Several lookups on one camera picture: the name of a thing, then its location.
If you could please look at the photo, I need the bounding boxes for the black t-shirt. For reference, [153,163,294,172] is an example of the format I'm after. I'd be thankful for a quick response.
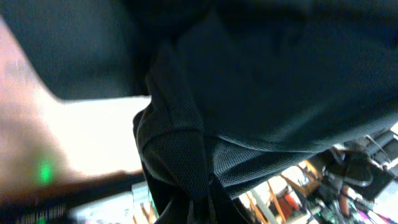
[1,0,397,223]

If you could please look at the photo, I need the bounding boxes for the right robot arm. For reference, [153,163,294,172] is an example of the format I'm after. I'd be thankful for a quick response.
[309,130,397,222]

